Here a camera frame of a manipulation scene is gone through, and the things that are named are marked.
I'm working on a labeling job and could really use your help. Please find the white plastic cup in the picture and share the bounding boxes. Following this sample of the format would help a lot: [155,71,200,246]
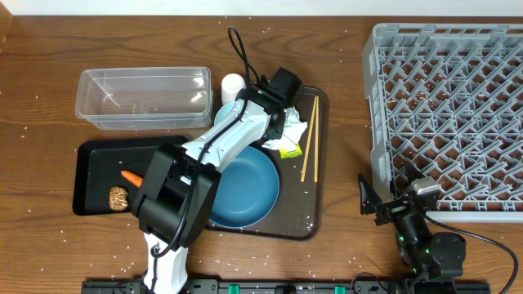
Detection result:
[221,73,246,105]

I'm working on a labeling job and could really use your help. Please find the brown serving tray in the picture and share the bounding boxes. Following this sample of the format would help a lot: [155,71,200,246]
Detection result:
[207,86,329,241]

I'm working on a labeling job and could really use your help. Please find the crumpled white paper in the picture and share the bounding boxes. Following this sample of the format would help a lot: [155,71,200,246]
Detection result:
[262,107,308,151]

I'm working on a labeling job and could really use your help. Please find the clear plastic container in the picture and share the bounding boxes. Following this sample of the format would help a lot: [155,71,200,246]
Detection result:
[75,67,212,131]

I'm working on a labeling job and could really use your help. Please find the grey dishwasher rack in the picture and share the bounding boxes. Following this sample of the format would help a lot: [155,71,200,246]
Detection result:
[362,23,522,223]

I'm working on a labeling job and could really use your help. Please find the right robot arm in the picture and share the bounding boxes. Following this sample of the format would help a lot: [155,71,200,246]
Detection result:
[358,163,466,293]

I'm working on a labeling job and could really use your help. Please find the left wooden chopstick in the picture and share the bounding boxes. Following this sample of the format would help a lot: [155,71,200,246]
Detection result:
[301,96,319,182]

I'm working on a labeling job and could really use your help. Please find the brown food scrap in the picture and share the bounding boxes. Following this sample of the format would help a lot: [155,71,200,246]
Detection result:
[109,186,128,212]

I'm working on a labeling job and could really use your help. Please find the light blue rice bowl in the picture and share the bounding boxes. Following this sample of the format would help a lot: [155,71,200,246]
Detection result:
[214,102,235,125]

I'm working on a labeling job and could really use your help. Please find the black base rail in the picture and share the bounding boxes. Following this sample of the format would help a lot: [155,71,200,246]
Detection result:
[80,278,491,294]

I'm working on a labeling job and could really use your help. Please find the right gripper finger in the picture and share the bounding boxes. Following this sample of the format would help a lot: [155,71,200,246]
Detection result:
[358,174,382,215]
[404,161,425,183]

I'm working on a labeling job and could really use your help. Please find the orange carrot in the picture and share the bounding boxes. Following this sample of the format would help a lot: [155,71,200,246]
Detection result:
[121,171,143,188]

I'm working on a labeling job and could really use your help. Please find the yellow green wrapper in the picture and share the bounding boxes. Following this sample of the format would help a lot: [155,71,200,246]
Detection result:
[279,145,302,159]

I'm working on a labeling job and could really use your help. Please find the black plastic tray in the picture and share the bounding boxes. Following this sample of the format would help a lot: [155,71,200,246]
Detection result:
[72,135,187,216]

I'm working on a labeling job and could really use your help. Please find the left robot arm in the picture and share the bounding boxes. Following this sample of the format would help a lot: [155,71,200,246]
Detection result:
[130,78,301,293]

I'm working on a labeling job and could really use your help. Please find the dark blue plate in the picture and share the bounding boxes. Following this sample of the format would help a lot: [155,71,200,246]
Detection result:
[210,146,279,229]

